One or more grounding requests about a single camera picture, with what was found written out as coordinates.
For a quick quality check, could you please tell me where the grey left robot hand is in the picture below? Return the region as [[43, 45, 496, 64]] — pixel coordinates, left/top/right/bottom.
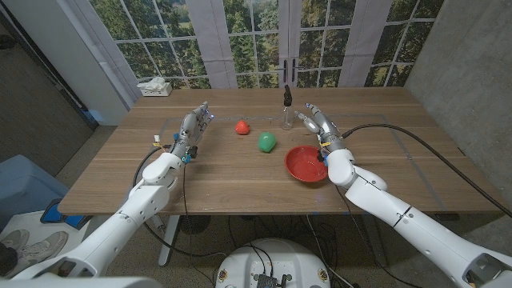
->
[[170, 101, 214, 164]]

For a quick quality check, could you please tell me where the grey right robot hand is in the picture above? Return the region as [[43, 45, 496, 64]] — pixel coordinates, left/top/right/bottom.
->
[[294, 102, 347, 163]]

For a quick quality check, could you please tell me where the clear spray bottle black head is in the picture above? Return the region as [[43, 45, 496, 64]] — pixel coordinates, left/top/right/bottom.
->
[[280, 84, 296, 131]]

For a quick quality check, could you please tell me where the red bowl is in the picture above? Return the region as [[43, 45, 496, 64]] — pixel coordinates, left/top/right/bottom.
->
[[284, 145, 330, 184]]

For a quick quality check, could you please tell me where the white tissue box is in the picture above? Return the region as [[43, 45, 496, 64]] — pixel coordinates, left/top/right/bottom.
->
[[136, 77, 174, 98]]

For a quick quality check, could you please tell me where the green toy bell pepper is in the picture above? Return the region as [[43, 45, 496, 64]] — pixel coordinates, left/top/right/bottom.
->
[[258, 131, 278, 154]]

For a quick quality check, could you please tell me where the black round floor fan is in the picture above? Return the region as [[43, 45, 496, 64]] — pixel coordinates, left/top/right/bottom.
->
[[178, 214, 212, 235]]

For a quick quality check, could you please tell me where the printed window backdrop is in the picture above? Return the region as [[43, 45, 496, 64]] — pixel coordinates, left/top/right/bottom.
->
[[66, 0, 445, 109]]

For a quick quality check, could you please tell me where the white table leg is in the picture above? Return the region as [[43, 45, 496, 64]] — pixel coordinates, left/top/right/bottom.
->
[[158, 214, 181, 268]]

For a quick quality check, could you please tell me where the grey table leg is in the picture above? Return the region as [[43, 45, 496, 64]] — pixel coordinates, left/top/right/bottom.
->
[[362, 214, 388, 268]]

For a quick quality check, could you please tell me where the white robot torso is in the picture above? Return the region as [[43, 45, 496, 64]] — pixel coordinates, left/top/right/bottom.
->
[[214, 238, 331, 288]]

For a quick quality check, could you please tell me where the blue plastic bin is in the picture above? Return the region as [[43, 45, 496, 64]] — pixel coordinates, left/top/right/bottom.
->
[[0, 154, 70, 231]]

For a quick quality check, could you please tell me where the white floor board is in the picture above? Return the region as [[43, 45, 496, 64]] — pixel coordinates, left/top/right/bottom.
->
[[0, 210, 101, 277]]

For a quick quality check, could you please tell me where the grey sneaker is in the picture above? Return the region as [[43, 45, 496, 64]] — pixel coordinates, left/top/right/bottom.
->
[[6, 230, 70, 277], [0, 229, 30, 251]]

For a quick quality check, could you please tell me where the person's dark trouser leg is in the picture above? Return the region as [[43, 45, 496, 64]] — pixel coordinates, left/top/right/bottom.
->
[[0, 242, 19, 275]]

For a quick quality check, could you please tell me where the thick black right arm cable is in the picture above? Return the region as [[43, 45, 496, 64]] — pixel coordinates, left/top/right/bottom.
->
[[342, 122, 512, 219]]

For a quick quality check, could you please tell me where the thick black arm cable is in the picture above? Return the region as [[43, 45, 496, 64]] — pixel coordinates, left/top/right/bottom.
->
[[131, 146, 227, 259], [342, 122, 512, 219]]

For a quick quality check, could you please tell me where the thin black left wrist cable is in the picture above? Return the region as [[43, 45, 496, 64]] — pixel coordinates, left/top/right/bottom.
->
[[181, 162, 189, 241]]

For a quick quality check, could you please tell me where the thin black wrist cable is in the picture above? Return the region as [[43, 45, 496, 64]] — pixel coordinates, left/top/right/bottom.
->
[[181, 162, 189, 241], [334, 184, 423, 288]]

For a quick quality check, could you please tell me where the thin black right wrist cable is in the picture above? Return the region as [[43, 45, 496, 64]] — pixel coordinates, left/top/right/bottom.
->
[[334, 184, 423, 288]]

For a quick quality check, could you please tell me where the white floor cable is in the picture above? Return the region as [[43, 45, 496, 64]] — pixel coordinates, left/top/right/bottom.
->
[[306, 214, 355, 288]]

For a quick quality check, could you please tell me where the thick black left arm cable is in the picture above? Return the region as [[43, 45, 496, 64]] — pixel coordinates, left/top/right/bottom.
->
[[131, 146, 227, 259]]

